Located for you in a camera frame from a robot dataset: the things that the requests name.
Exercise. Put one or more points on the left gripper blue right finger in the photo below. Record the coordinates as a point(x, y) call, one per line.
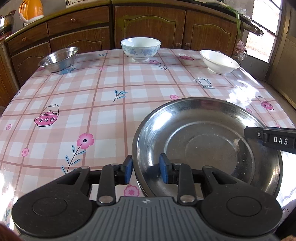
point(180, 175)

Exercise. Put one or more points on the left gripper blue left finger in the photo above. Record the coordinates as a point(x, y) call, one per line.
point(112, 175)

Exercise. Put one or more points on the small steel bowl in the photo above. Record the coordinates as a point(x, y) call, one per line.
point(59, 60)

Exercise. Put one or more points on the pink plaid tablecloth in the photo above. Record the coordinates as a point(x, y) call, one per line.
point(87, 114)

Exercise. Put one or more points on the white ceramic bowl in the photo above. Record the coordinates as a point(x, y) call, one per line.
point(218, 63)

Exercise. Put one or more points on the blue floral ceramic bowl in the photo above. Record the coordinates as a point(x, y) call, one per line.
point(140, 49)

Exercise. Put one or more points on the brown wooden cabinet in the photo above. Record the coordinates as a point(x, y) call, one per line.
point(102, 25)

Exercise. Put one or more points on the orange electric kettle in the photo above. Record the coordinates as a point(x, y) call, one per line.
point(30, 11)

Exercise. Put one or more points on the steel pot with lid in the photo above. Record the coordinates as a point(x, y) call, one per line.
point(7, 22)

